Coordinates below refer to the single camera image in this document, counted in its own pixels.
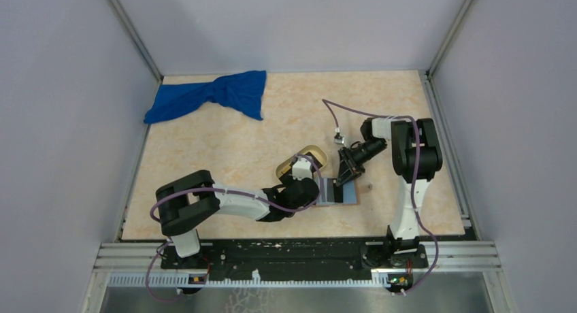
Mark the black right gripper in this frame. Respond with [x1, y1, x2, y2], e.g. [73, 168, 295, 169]
[335, 139, 386, 188]

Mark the black VIP card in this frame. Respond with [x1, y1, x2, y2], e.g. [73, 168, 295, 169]
[323, 178, 343, 205]

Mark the beige oval plastic tray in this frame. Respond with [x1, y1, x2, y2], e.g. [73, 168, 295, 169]
[275, 145, 328, 182]

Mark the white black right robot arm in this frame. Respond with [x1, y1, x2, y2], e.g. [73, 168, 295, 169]
[335, 118, 443, 267]

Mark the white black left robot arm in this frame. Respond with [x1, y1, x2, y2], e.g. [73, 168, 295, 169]
[150, 170, 320, 268]

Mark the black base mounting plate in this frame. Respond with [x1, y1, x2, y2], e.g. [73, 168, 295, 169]
[161, 237, 431, 281]

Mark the blue cloth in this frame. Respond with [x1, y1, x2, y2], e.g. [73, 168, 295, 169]
[144, 71, 267, 125]

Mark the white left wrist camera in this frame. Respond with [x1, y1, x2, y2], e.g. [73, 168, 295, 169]
[291, 154, 314, 180]

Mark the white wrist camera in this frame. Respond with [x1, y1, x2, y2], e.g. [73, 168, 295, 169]
[291, 154, 314, 180]
[333, 127, 346, 146]

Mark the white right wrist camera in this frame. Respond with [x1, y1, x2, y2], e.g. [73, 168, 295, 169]
[333, 127, 346, 146]

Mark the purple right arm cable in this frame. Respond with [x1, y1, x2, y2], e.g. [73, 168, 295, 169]
[321, 99, 440, 296]

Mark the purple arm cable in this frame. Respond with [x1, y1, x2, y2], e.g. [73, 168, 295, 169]
[144, 153, 325, 303]
[321, 99, 440, 296]

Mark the white slotted cable duct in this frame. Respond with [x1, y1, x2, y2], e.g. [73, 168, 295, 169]
[108, 270, 391, 289]

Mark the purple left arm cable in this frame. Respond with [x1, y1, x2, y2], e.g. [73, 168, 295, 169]
[144, 153, 325, 303]

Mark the aluminium front rail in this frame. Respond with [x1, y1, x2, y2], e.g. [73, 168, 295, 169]
[94, 239, 501, 271]

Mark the aluminium right corner post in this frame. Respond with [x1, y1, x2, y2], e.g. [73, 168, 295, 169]
[426, 0, 477, 79]

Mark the aluminium corner post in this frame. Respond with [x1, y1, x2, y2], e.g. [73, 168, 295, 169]
[106, 0, 164, 83]
[426, 0, 477, 79]

